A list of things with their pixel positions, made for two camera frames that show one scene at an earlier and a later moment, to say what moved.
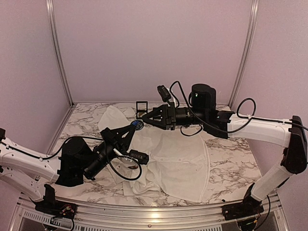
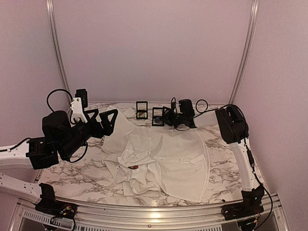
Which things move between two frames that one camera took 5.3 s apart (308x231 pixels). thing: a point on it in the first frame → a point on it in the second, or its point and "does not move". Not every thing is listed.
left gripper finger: [124, 135] → [108, 126]
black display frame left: [137, 111] does not move
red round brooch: [133, 167] does not move
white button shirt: [177, 164] does not move
